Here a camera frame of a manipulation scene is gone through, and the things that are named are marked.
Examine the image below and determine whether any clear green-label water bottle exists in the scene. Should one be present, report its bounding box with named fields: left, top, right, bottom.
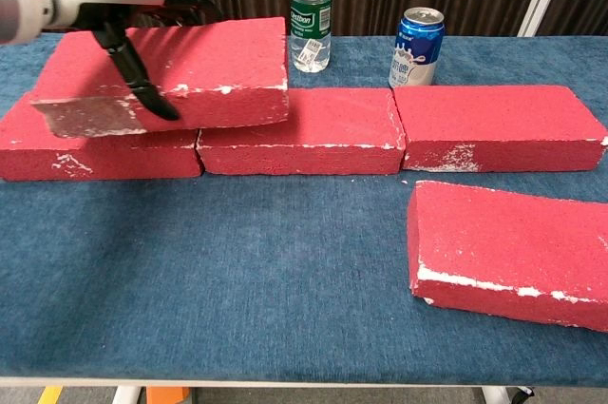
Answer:
left=289, top=0, right=333, bottom=74

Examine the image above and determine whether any blue white drink can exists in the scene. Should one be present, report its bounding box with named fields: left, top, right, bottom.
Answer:
left=388, top=7, right=447, bottom=89

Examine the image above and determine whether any blue table cloth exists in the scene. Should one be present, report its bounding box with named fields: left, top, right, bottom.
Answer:
left=0, top=32, right=608, bottom=384

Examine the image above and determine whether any white table leg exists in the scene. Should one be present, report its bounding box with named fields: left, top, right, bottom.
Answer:
left=481, top=386, right=513, bottom=404
left=112, top=386, right=143, bottom=404

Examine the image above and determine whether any small orange floor item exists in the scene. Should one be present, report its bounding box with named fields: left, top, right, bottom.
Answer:
left=145, top=386, right=192, bottom=404

